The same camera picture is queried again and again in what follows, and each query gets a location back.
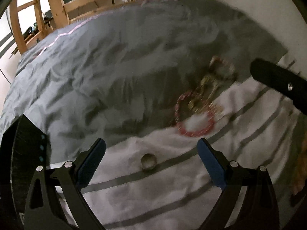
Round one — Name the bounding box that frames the pink and dark beaded bracelet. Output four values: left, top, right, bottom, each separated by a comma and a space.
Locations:
208, 55, 239, 82

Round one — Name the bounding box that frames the black jewelry box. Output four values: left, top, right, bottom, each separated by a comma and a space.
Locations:
1, 115, 50, 229

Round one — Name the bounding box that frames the gold beaded bracelet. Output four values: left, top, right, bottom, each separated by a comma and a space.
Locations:
188, 73, 223, 113

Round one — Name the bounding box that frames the grey striped duvet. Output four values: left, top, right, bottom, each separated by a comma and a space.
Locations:
1, 0, 306, 229

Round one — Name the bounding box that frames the silver ring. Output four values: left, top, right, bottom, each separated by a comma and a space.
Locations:
140, 153, 158, 172

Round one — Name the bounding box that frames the person's right hand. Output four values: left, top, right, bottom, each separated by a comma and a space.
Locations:
292, 150, 306, 195

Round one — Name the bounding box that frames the wooden ladder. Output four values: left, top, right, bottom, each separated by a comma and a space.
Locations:
7, 0, 53, 54

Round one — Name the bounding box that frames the pink red beaded bracelet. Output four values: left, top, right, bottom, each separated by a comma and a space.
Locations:
174, 92, 217, 138

